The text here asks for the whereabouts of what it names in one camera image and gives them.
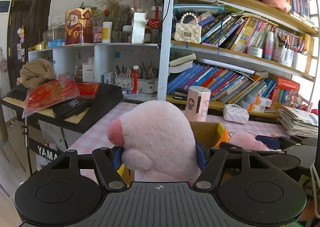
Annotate large pink plush pig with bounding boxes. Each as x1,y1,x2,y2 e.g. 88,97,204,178
106,100,200,183

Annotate orange white box upper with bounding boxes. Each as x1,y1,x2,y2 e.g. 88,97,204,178
247,95,272,107

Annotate cream quilted pearl handbag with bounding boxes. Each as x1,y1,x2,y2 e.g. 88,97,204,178
174,12,202,44

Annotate orange white box lower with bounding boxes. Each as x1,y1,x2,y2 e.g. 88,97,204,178
240,101,266,113

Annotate white milk carton box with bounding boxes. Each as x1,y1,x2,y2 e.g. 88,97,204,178
131,8,148,45

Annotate orange white box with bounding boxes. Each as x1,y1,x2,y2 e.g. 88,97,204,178
247,95,272,107
240,101,266,113

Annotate small pink plush toy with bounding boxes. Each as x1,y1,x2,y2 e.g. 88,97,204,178
215,129,270,151

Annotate red packaged decorations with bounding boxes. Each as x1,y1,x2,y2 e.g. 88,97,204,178
22,78,101,118

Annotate white quilted pouch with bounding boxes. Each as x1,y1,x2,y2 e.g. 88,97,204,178
223,104,249,124

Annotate white pen holder box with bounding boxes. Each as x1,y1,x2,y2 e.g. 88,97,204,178
292,52,307,73

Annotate black electronic keyboard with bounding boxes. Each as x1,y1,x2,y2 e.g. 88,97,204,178
1,84,123,133

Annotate stack of papers and notebooks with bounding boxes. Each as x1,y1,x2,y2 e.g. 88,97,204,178
278,106,319,138

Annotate pink cartoon cylinder cup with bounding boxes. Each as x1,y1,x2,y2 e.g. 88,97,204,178
184,86,211,122

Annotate yellow cardboard box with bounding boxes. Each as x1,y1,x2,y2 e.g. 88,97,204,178
117,121,230,185

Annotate red dictionary book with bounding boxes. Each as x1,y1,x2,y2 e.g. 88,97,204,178
268,73,300,91

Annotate beige cloth bundle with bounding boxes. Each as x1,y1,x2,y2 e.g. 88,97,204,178
20,58,56,89

